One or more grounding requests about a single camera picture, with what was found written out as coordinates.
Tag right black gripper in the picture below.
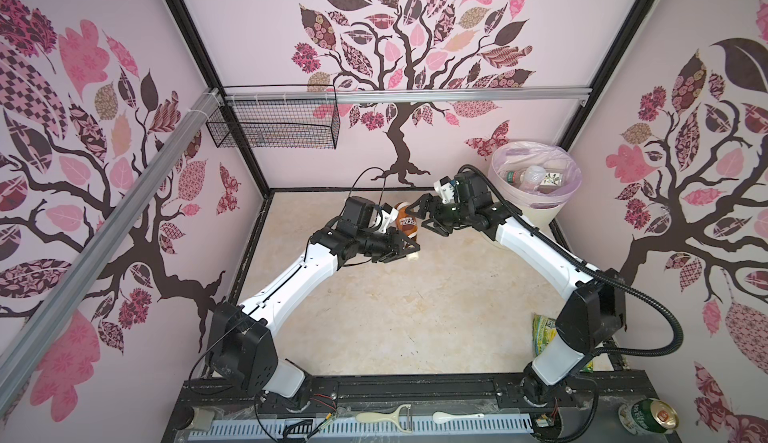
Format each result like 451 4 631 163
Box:
403 196 472 235

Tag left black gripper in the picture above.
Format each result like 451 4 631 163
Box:
356 226 419 263

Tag white red label bottle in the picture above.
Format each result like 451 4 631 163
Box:
505 169 568 195

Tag clear bottle red cap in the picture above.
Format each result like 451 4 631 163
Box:
519 165 547 193

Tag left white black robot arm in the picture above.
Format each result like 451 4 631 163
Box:
206 196 420 399

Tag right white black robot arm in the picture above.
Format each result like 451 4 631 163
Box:
406 166 626 406

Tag cream trash bin purple liner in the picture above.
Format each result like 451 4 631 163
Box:
488 141 582 227

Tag green snack packet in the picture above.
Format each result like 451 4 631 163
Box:
531 313 558 357

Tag cream vegetable peeler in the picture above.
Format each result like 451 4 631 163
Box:
355 403 413 433

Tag white plastic spoon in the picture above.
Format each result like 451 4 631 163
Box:
432 411 485 425

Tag green beverage can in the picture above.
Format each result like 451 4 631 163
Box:
618 398 680 436

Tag aluminium frame bar back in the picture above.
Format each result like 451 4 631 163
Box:
225 86 592 104

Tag aluminium frame bar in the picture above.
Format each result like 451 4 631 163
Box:
1 88 221 411
225 86 592 104

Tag black wire wall basket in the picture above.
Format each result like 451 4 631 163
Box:
206 83 341 150

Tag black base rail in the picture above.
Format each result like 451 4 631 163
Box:
178 370 661 414

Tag white slotted cable duct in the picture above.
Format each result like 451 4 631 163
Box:
183 414 533 442

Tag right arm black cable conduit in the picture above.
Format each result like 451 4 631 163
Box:
458 164 685 358

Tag aluminium frame bar left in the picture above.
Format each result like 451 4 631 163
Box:
1 88 221 411

